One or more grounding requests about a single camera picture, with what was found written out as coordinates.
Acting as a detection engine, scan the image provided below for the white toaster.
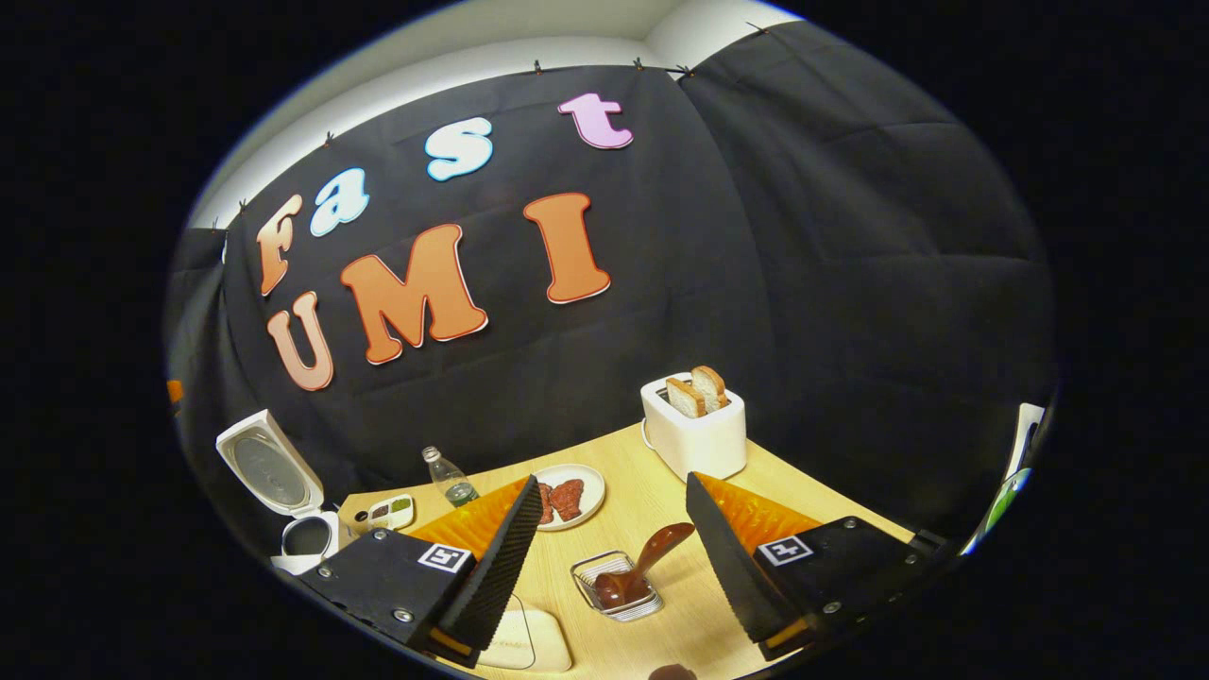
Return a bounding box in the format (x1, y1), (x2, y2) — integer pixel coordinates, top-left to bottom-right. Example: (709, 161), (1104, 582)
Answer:
(640, 368), (747, 483)

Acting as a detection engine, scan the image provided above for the black backdrop cloth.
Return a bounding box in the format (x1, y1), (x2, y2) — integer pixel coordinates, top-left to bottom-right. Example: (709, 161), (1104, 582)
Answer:
(162, 21), (1057, 549)

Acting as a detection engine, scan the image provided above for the white round plate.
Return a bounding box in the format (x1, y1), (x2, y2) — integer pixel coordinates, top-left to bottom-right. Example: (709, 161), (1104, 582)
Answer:
(529, 464), (606, 532)

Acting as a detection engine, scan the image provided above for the white compartment dish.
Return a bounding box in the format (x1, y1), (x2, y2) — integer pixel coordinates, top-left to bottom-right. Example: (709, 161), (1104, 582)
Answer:
(364, 494), (417, 532)

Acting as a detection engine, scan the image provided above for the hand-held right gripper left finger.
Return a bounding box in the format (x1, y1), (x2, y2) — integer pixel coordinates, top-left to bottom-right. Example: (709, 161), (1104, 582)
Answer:
(296, 475), (546, 670)

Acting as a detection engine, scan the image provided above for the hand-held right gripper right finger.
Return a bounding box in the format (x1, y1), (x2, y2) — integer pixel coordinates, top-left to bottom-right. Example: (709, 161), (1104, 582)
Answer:
(684, 472), (950, 662)

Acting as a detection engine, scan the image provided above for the white rice cooker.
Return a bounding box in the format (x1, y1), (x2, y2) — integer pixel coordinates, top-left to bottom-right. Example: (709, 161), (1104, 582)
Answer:
(215, 409), (343, 577)

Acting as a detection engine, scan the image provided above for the brown wooden spoon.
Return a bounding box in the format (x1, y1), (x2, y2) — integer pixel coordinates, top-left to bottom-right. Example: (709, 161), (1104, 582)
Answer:
(593, 522), (696, 610)

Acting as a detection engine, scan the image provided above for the toast slice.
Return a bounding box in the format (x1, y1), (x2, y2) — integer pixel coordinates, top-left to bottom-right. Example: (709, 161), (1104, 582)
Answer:
(665, 377), (707, 419)
(690, 365), (730, 413)

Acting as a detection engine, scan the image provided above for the white and green board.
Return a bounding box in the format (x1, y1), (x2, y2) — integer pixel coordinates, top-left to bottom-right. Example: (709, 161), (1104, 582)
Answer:
(963, 404), (1047, 555)

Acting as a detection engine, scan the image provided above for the clear plastic water bottle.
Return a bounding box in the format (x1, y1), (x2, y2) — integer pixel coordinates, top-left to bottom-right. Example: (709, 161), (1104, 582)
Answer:
(422, 446), (480, 508)

